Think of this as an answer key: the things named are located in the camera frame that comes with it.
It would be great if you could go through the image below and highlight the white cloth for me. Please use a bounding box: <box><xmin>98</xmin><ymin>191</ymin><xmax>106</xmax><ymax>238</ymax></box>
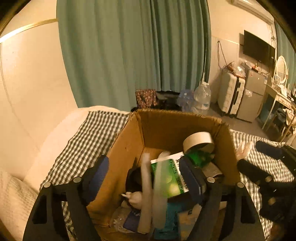
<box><xmin>235</xmin><ymin>142</ymin><xmax>254</xmax><ymax>161</ymax></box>

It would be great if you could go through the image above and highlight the green snack packet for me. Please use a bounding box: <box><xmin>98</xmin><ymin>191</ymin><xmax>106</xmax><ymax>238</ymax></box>
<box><xmin>186</xmin><ymin>150</ymin><xmax>215</xmax><ymax>168</ymax></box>

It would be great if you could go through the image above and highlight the white tape roll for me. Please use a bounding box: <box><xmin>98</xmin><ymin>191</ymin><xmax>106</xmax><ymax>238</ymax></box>
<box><xmin>183</xmin><ymin>132</ymin><xmax>215</xmax><ymax>154</ymax></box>

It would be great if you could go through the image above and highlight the teal blister pill pack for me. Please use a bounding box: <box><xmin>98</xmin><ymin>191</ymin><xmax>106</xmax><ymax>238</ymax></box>
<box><xmin>153</xmin><ymin>202</ymin><xmax>191</xmax><ymax>240</ymax></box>

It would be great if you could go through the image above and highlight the green printed box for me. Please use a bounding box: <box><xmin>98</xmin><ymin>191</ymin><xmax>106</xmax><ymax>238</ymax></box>
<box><xmin>150</xmin><ymin>151</ymin><xmax>191</xmax><ymax>198</ymax></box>

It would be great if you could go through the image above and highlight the orange printed booklet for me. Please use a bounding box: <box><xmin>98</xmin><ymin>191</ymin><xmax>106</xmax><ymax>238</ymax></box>
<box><xmin>177</xmin><ymin>201</ymin><xmax>227</xmax><ymax>240</ymax></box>

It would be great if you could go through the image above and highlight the clear plastic water bottle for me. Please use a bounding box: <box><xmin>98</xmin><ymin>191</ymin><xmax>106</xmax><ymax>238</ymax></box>
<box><xmin>109</xmin><ymin>207</ymin><xmax>132</xmax><ymax>233</ymax></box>

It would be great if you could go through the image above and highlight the wooden chair with clothes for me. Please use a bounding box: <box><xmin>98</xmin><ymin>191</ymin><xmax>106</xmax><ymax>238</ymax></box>
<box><xmin>276</xmin><ymin>108</ymin><xmax>295</xmax><ymax>142</ymax></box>

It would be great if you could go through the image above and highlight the white dressing table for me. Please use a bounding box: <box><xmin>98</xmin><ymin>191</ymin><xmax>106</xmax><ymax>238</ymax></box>
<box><xmin>259</xmin><ymin>83</ymin><xmax>295</xmax><ymax>129</ymax></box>

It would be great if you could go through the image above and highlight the silver mini fridge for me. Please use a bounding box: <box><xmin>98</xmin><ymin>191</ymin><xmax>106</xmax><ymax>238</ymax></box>
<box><xmin>236</xmin><ymin>69</ymin><xmax>267</xmax><ymax>123</ymax></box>

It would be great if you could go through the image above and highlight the white hard suitcase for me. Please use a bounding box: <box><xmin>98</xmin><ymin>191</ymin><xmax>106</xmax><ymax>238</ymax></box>
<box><xmin>218</xmin><ymin>70</ymin><xmax>245</xmax><ymax>115</ymax></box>

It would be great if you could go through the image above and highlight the oval white vanity mirror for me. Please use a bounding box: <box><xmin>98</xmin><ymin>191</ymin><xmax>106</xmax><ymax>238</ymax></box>
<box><xmin>273</xmin><ymin>55</ymin><xmax>288</xmax><ymax>85</ymax></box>

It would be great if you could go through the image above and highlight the large clear water jug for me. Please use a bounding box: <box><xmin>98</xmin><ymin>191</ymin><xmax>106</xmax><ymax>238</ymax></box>
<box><xmin>192</xmin><ymin>82</ymin><xmax>211</xmax><ymax>115</ymax></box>

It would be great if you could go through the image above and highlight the green checkered cloth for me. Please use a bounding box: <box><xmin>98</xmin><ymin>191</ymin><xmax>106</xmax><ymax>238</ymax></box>
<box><xmin>39</xmin><ymin>110</ymin><xmax>296</xmax><ymax>241</ymax></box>

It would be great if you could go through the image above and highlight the crushed blue water jug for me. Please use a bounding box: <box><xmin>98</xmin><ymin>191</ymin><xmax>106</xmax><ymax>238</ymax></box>
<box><xmin>177</xmin><ymin>89</ymin><xmax>194</xmax><ymax>113</ymax></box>

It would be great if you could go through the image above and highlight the narrow green curtain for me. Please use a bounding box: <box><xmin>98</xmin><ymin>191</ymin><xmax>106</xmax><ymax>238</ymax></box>
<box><xmin>275</xmin><ymin>22</ymin><xmax>296</xmax><ymax>86</ymax></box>

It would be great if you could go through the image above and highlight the brown cardboard box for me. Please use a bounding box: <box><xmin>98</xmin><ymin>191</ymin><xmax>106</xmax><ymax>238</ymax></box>
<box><xmin>87</xmin><ymin>109</ymin><xmax>240</xmax><ymax>240</ymax></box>

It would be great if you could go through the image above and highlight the black clothes pile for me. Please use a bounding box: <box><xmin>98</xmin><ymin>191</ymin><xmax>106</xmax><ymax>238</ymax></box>
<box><xmin>131</xmin><ymin>91</ymin><xmax>181</xmax><ymax>112</ymax></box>

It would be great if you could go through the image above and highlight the brown patterned bag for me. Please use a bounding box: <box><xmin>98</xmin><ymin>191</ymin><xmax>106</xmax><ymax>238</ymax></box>
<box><xmin>135</xmin><ymin>89</ymin><xmax>158</xmax><ymax>108</ymax></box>

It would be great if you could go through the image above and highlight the white air conditioner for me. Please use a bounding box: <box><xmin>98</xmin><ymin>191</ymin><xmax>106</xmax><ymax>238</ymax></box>
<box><xmin>231</xmin><ymin>0</ymin><xmax>274</xmax><ymax>25</ymax></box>

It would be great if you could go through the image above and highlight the large green curtain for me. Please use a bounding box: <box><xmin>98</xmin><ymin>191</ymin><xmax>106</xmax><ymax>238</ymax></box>
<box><xmin>57</xmin><ymin>1</ymin><xmax>211</xmax><ymax>110</ymax></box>

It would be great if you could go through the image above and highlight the black wall television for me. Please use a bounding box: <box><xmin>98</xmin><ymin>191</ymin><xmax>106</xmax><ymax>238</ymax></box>
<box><xmin>243</xmin><ymin>30</ymin><xmax>275</xmax><ymax>68</ymax></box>

